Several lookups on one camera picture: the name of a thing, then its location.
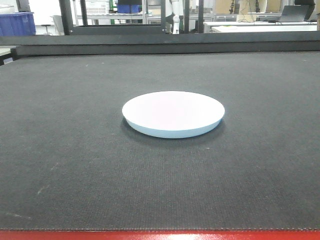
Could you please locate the light blue round tray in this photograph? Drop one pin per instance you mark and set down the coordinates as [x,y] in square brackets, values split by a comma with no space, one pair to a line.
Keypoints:
[173,114]

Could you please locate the black woven table mat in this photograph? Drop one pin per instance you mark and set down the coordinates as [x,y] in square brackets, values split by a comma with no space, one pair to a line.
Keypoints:
[69,160]

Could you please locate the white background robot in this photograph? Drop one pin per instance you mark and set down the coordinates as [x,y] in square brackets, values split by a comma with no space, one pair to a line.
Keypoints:
[174,11]

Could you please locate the white background table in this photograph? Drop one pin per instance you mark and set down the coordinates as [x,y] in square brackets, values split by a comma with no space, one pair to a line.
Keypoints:
[258,27]

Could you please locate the black round stool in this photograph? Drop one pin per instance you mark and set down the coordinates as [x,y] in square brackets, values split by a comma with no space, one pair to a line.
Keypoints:
[46,30]

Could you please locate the open laptop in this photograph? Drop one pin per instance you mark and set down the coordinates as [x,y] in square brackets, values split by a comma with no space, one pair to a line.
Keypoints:
[292,14]

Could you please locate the blue plastic crate background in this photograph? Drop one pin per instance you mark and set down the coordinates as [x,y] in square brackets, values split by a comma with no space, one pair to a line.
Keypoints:
[17,24]

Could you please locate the black metal frame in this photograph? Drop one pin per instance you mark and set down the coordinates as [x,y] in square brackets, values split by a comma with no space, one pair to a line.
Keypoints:
[138,16]

